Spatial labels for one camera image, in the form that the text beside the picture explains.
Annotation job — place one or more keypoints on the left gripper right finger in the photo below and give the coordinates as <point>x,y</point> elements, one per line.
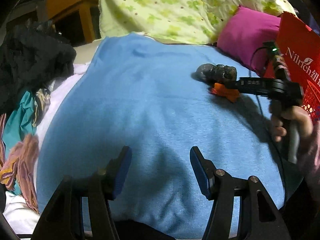
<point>204,171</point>

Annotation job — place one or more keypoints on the orange wrapper trash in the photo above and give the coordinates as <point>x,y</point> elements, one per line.
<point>220,90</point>

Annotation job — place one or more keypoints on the pink striped garment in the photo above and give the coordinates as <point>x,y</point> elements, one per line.
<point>17,171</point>

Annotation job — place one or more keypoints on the black clothing pile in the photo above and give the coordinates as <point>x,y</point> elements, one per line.
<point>32,55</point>

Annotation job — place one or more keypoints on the green clover quilt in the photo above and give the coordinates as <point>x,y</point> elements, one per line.
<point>177,21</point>

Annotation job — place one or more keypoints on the teal garment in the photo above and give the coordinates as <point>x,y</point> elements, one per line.
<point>20,122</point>

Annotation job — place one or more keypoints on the magenta pillow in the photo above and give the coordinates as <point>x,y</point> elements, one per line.
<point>244,35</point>

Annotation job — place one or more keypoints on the right hand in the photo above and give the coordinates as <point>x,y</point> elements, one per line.
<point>296,114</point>

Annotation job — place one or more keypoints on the black plastic bag trash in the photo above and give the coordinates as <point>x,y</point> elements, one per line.
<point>210,74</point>

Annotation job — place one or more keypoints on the red Nilrich paper bag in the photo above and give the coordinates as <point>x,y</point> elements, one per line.
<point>299,45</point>

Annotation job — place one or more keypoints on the blue towel blanket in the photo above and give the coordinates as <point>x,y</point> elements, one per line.
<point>140,93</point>

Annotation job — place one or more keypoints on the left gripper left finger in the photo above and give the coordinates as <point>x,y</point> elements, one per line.
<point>113,177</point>

